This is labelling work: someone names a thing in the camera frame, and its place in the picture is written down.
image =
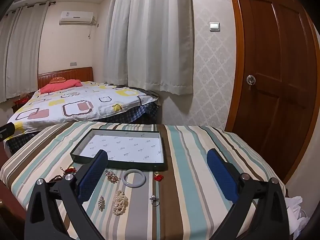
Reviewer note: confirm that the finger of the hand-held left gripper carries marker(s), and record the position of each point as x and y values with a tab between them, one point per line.
6	130

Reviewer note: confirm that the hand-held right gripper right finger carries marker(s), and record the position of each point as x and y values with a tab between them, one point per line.
221	175

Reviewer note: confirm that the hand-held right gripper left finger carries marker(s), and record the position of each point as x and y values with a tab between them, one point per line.
93	172

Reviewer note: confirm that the red knot charm with gold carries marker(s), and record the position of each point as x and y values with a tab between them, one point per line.
71	170

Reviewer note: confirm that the white jade bangle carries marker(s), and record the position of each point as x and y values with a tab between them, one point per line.
124	178

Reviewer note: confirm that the small crystal brooch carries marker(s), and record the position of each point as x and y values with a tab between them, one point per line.
101	203

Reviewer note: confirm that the dark green jewelry tray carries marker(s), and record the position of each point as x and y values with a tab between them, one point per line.
130	145

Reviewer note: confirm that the small red gold charm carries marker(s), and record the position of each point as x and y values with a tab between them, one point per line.
158	178

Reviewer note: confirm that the striped tablecloth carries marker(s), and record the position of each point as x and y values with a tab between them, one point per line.
190	180

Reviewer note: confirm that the pink pillow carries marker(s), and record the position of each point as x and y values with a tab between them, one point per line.
60	86

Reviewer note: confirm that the orange cushion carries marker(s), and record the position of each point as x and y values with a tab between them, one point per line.
57	80

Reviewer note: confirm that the bed with patterned quilt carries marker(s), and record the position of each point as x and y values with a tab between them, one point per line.
82	97

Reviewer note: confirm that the narrow white curtain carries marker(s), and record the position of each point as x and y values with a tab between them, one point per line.
22	55

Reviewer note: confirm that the white crumpled cloth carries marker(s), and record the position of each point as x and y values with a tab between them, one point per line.
296	215

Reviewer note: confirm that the wooden headboard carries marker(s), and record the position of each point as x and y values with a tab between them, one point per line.
75	73

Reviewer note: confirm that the metal door knob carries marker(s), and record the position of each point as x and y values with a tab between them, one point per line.
250	80

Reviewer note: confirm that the brown wooden door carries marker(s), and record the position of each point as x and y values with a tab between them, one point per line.
275	80

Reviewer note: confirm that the white air conditioner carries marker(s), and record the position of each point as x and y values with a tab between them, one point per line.
76	18

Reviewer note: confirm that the wide white curtain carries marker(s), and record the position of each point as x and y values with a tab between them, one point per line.
150	35

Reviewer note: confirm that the light switch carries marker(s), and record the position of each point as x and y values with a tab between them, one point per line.
215	26

